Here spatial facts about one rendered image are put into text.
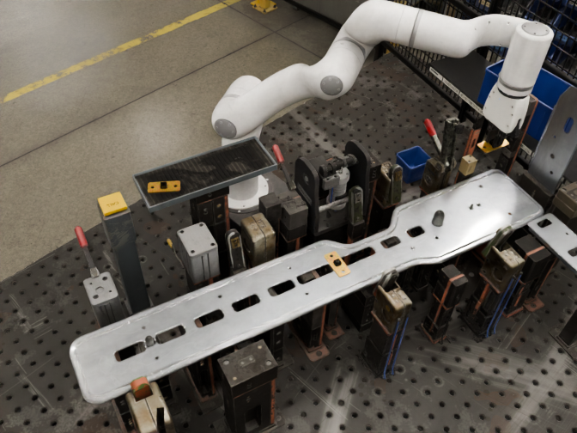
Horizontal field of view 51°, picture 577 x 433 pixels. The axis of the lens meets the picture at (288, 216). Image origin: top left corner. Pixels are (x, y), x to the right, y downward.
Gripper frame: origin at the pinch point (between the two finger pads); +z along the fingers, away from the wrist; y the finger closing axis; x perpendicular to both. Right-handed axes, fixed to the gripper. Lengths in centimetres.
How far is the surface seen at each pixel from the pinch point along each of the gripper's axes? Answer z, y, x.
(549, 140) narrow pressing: 12.7, -1.9, 27.2
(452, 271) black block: 28.5, 15.5, -18.8
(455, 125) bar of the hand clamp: 6.8, -14.6, 0.4
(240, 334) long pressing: 28, 8, -78
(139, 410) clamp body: 22, 18, -107
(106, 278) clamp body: 22, -19, -103
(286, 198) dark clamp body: 20, -22, -50
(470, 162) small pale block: 21.0, -11.1, 7.5
